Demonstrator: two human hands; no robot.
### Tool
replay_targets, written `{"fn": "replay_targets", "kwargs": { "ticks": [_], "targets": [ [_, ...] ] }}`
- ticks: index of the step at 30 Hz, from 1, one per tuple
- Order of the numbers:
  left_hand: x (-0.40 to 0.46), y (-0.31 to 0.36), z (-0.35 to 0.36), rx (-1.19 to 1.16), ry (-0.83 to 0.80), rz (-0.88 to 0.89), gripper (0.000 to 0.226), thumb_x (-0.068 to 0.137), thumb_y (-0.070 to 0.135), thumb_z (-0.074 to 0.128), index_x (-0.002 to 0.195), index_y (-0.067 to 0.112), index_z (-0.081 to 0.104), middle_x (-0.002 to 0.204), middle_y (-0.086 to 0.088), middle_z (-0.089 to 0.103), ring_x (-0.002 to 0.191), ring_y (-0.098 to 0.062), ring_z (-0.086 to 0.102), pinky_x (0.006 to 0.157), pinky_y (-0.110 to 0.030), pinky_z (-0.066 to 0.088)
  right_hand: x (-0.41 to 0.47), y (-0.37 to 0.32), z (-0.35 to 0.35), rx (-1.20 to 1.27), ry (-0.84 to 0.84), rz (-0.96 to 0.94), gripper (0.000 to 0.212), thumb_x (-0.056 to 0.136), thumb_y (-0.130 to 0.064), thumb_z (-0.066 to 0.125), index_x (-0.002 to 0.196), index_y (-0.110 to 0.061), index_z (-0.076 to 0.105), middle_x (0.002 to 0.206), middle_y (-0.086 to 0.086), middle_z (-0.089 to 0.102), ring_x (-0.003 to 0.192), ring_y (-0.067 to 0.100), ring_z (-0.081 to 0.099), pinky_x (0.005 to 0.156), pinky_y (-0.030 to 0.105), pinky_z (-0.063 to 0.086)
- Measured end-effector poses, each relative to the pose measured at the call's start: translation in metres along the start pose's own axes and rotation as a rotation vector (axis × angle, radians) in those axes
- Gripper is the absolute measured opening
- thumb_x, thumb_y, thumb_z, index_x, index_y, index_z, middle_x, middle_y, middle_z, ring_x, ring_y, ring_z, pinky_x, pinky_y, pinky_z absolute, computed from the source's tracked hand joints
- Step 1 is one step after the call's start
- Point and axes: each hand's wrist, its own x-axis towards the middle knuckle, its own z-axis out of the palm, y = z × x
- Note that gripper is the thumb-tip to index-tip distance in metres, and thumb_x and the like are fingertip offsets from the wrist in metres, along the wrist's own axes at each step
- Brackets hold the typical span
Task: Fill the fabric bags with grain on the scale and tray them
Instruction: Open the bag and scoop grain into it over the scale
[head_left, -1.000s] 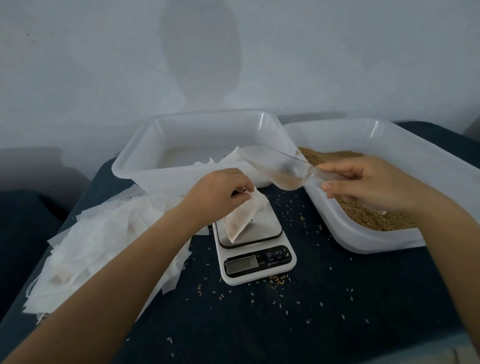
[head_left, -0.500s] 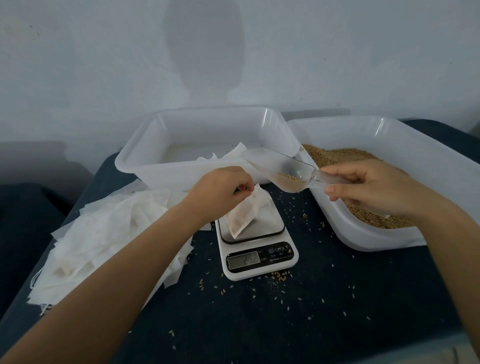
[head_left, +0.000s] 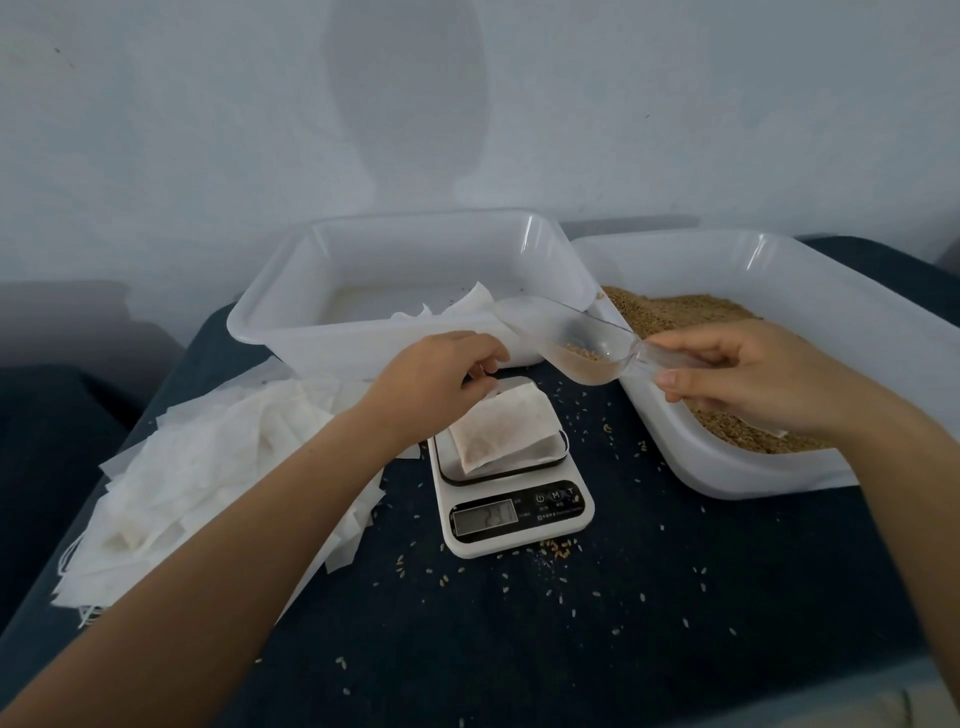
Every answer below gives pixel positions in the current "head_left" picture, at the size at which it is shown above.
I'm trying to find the person's left forearm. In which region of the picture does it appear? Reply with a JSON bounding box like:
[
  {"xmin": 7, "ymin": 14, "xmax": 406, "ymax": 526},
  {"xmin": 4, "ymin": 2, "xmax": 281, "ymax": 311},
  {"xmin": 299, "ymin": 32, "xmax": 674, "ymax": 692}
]
[{"xmin": 0, "ymin": 420, "xmax": 407, "ymax": 728}]

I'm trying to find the person's right forearm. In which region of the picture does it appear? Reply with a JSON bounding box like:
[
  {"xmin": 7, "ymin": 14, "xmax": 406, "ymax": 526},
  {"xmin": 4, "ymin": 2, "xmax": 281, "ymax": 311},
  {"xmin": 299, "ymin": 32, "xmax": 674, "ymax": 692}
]
[{"xmin": 840, "ymin": 393, "xmax": 960, "ymax": 707}]

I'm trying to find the pile of white bags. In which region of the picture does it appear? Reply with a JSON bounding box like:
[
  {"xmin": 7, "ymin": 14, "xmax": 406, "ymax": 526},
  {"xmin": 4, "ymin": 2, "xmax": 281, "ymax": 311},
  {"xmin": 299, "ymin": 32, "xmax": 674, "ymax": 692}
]
[{"xmin": 52, "ymin": 357, "xmax": 425, "ymax": 624}]

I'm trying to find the white plastic tub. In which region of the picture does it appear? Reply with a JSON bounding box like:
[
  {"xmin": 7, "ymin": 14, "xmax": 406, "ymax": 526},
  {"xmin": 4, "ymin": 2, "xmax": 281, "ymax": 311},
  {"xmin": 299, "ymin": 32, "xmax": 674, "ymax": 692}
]
[{"xmin": 226, "ymin": 210, "xmax": 603, "ymax": 380}]

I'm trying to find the person's right hand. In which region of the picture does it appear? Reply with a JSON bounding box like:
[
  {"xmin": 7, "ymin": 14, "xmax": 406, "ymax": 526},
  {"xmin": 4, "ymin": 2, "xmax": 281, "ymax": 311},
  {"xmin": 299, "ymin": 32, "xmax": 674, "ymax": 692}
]
[{"xmin": 645, "ymin": 318, "xmax": 890, "ymax": 446}]

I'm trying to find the white digital kitchen scale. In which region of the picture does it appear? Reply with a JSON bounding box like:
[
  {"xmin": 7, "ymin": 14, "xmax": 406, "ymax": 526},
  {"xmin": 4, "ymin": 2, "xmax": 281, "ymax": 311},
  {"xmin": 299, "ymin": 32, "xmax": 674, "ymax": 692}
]
[{"xmin": 427, "ymin": 375, "xmax": 597, "ymax": 560}]

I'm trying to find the white tray of grain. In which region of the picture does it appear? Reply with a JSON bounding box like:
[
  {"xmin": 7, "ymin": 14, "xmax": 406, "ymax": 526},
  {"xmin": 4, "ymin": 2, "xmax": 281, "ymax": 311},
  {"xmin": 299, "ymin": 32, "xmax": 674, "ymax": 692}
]
[{"xmin": 573, "ymin": 228, "xmax": 960, "ymax": 500}]

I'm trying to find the dark blue tablecloth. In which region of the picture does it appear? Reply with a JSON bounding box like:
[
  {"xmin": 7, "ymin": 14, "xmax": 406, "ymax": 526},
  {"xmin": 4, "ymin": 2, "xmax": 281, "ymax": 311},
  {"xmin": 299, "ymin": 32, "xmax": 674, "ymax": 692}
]
[
  {"xmin": 0, "ymin": 232, "xmax": 960, "ymax": 728},
  {"xmin": 0, "ymin": 364, "xmax": 144, "ymax": 624}
]

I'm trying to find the person's left hand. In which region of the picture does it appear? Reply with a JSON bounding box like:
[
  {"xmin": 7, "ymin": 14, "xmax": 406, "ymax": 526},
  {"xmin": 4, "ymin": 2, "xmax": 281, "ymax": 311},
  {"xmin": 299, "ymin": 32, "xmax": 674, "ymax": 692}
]
[{"xmin": 357, "ymin": 331, "xmax": 513, "ymax": 455}]

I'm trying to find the brown grain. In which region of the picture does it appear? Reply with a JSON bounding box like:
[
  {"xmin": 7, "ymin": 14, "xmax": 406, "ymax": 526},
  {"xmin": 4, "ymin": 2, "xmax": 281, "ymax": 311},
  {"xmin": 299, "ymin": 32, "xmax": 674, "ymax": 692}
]
[{"xmin": 562, "ymin": 288, "xmax": 836, "ymax": 455}]

